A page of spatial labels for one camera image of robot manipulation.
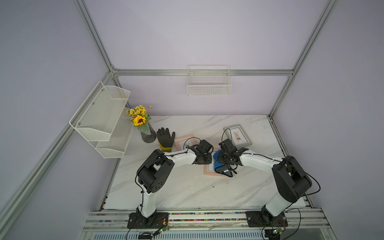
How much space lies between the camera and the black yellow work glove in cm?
103

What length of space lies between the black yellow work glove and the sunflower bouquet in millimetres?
209

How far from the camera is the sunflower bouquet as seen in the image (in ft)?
2.79
